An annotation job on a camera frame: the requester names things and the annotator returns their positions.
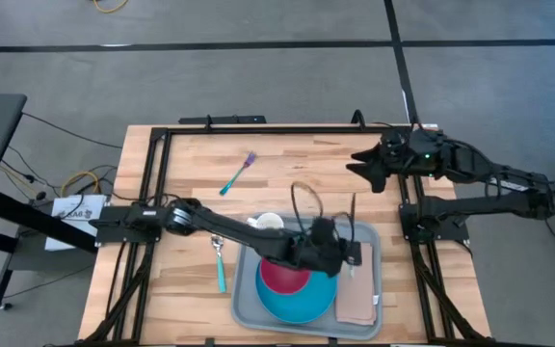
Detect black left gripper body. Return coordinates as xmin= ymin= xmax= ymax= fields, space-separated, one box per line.
xmin=288 ymin=217 xmax=349 ymax=279

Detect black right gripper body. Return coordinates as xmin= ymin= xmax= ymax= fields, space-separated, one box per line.
xmin=379 ymin=126 xmax=448 ymax=177

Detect pink cloth napkin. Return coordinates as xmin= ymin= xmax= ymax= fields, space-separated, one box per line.
xmin=334 ymin=241 xmax=380 ymax=327

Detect red bowl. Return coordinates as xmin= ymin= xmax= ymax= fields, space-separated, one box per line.
xmin=258 ymin=256 xmax=314 ymax=296

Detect blue plate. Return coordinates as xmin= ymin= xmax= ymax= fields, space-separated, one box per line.
xmin=254 ymin=256 xmax=340 ymax=326

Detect white mug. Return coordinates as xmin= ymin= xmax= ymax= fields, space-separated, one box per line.
xmin=247 ymin=211 xmax=286 ymax=231

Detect grey plastic tray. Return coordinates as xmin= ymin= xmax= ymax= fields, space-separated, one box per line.
xmin=229 ymin=212 xmax=385 ymax=342

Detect purple fork with teal handle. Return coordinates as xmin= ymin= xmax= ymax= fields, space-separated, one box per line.
xmin=218 ymin=150 xmax=258 ymax=198

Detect black power strip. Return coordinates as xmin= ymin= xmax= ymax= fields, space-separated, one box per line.
xmin=177 ymin=114 xmax=268 ymax=126

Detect white paper sheet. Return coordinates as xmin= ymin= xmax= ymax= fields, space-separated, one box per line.
xmin=44 ymin=193 xmax=111 ymax=253

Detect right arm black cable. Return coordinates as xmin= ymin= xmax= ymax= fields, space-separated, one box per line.
xmin=351 ymin=109 xmax=416 ymax=131

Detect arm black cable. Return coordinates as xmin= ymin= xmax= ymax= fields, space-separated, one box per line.
xmin=351 ymin=109 xmax=416 ymax=131
xmin=290 ymin=181 xmax=357 ymax=243

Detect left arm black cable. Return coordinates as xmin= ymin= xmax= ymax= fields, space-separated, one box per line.
xmin=290 ymin=181 xmax=357 ymax=243

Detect black aluminium table frame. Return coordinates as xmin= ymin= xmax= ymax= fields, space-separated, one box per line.
xmin=77 ymin=123 xmax=494 ymax=347

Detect spoon with teal handle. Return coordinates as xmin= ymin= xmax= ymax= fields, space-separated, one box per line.
xmin=210 ymin=234 xmax=228 ymax=295

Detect yellow cable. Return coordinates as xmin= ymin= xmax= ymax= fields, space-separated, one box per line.
xmin=60 ymin=170 xmax=101 ymax=197
xmin=92 ymin=0 xmax=130 ymax=14

